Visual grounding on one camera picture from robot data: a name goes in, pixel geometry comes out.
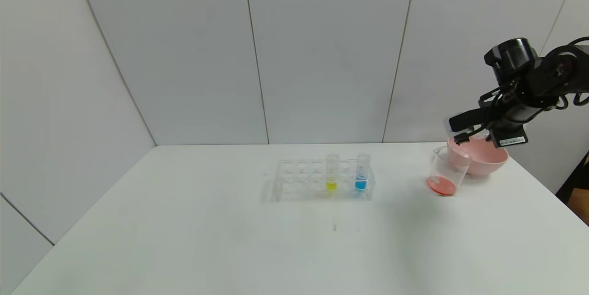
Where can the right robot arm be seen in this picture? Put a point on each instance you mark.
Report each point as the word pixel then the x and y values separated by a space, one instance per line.
pixel 547 69

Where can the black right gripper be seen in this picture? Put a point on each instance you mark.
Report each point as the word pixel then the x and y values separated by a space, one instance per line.
pixel 510 138

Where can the clear plastic beaker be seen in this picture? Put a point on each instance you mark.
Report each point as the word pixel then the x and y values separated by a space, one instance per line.
pixel 442 180

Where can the clear plastic test tube rack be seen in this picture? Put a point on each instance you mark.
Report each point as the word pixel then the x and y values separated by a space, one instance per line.
pixel 303 180

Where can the pink plastic bowl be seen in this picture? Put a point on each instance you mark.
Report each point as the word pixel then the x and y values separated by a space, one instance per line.
pixel 483 159

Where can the blue pigment test tube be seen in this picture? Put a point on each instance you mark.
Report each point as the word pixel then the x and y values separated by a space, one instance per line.
pixel 361 185

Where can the yellow pigment test tube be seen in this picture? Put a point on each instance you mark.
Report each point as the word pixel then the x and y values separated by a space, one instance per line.
pixel 331 186

